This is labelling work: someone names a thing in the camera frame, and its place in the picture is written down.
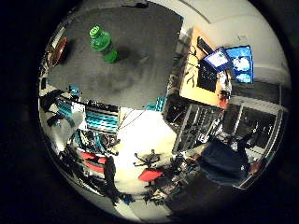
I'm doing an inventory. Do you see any green plastic bottle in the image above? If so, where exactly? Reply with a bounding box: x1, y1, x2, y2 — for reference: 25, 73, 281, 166
89, 24, 120, 64

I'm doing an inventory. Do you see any orange wooden desk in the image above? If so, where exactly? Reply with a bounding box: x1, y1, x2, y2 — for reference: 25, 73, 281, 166
178, 27, 230, 109

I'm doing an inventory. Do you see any blue ribbed cylinder part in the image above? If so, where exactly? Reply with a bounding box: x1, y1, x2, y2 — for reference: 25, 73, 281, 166
85, 110, 120, 134

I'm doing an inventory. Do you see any metal shelving rack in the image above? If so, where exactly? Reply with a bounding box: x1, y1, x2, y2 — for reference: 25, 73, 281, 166
163, 94, 225, 153

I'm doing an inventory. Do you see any red office chair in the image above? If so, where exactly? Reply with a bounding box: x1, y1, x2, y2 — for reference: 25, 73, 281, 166
79, 150, 108, 175
134, 148, 164, 188

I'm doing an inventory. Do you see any laptop with lit screen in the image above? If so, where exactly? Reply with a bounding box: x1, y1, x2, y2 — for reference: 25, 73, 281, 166
203, 47, 233, 73

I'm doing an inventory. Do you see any person in dark blue clothing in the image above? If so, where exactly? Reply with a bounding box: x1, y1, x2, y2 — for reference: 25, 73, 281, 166
195, 133, 254, 185

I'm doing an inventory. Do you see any blue lit monitor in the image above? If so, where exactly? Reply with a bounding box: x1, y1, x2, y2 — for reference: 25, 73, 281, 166
224, 45, 255, 84

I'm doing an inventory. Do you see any copper brown bowl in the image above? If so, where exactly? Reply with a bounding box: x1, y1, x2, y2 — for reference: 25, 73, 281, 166
50, 36, 68, 66

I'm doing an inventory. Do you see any grey metal shelf unit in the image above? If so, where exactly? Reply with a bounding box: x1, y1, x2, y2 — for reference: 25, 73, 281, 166
223, 96, 288, 162

